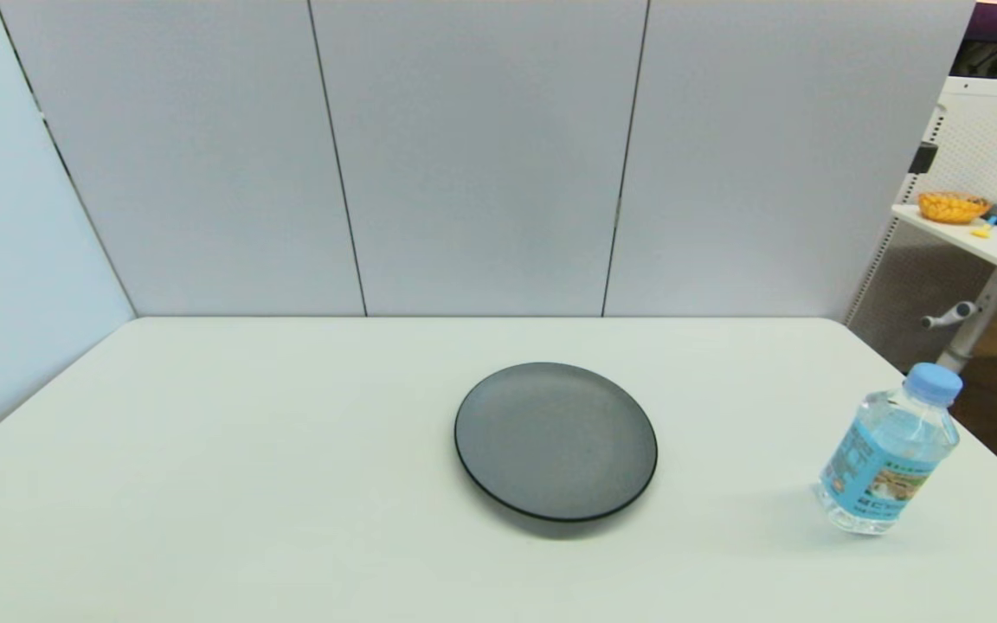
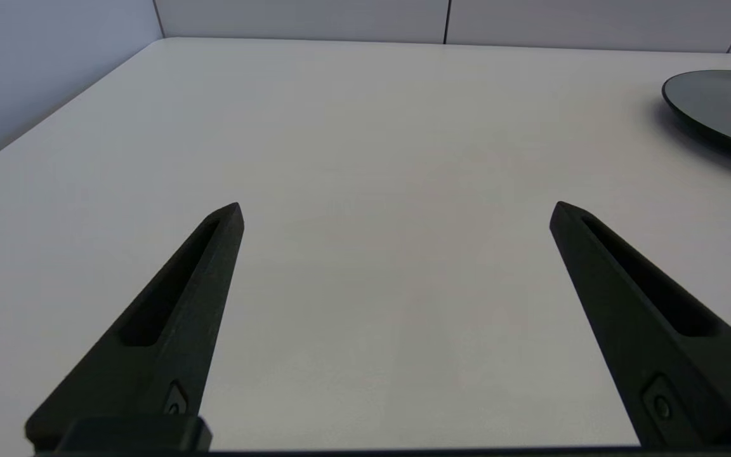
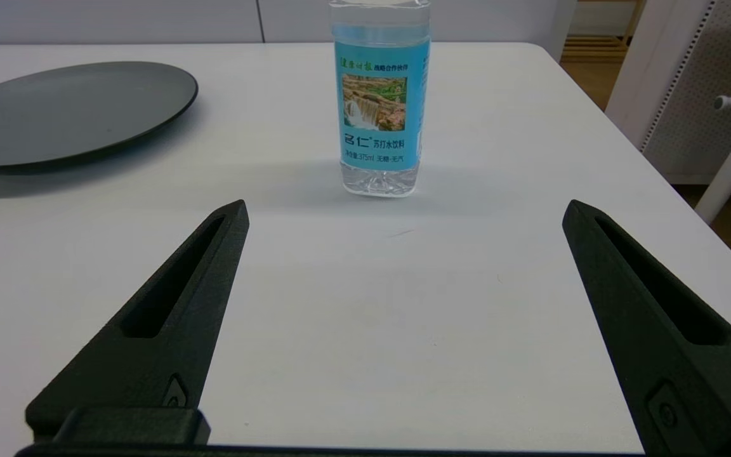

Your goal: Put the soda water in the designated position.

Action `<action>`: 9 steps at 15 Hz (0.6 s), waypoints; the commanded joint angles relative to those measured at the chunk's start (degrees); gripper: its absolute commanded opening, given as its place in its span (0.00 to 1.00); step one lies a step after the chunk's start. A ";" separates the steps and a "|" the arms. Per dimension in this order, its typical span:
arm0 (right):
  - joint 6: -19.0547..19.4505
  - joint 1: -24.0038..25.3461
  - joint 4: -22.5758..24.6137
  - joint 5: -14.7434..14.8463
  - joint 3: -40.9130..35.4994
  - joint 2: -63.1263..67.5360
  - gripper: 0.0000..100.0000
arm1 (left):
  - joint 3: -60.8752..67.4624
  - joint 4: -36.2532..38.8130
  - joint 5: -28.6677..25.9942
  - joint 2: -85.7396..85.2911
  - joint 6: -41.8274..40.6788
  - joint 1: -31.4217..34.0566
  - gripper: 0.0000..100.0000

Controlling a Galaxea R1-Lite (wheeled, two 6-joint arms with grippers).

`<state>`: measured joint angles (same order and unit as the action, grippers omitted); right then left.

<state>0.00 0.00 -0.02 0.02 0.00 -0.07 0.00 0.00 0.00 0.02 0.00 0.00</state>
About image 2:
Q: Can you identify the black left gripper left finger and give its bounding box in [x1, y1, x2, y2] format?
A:
[25, 202, 245, 451]

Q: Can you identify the dark grey round plate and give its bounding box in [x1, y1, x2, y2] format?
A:
[661, 70, 731, 156]

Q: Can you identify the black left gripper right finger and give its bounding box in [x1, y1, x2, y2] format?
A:
[549, 201, 731, 453]

